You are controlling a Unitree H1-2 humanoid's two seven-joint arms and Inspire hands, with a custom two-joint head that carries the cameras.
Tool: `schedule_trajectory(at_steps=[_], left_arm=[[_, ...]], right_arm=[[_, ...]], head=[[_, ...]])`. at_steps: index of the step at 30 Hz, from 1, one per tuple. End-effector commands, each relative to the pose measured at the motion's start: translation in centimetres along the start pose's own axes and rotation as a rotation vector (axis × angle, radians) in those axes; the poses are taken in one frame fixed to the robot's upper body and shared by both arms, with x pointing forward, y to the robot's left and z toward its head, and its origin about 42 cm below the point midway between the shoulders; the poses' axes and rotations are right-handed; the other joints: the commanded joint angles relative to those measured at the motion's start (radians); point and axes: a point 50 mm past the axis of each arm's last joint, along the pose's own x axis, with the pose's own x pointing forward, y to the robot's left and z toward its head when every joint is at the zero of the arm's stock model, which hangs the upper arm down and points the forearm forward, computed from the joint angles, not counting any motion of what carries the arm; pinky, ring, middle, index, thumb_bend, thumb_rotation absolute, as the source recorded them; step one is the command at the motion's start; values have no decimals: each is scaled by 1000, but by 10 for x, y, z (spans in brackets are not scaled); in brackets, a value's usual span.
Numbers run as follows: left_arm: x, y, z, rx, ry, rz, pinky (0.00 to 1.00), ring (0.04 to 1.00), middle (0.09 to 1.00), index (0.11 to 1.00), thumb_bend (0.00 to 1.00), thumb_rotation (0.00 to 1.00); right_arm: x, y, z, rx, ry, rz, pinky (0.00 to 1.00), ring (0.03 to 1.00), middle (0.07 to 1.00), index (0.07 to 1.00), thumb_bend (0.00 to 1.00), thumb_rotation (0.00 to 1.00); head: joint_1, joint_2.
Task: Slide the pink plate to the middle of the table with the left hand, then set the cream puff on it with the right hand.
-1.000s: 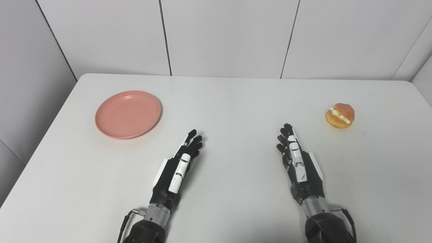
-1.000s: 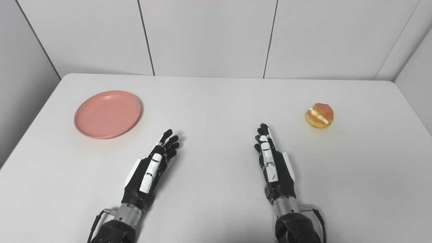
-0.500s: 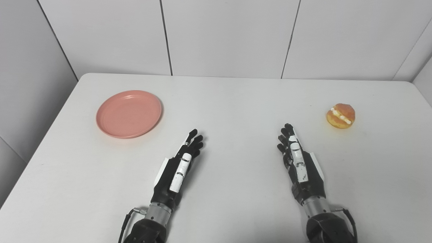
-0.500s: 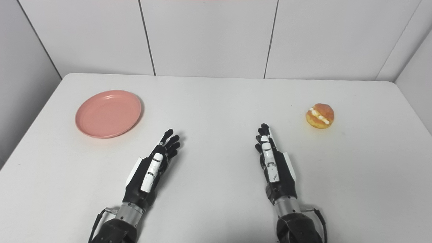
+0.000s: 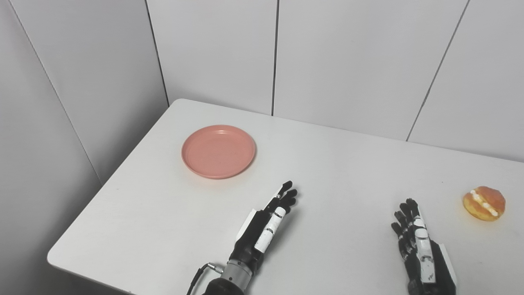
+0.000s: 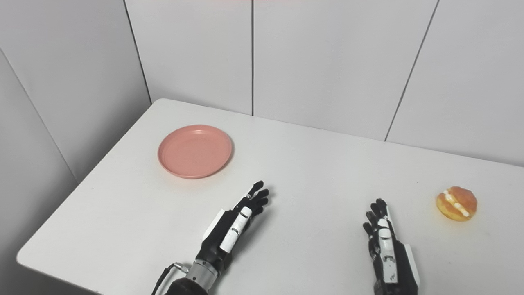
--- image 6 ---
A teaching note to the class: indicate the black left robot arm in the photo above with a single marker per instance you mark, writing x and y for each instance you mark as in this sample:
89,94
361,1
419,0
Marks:
196,282

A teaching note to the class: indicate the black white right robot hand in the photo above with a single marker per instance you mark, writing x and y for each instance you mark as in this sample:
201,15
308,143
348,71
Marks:
403,270

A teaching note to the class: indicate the pink round plate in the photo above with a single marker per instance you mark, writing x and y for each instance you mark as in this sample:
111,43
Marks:
194,151

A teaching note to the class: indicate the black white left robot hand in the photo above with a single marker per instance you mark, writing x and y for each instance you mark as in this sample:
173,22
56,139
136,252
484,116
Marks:
215,248

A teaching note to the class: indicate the cream puff pastry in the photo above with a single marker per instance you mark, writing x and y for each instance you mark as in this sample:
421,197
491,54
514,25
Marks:
456,204

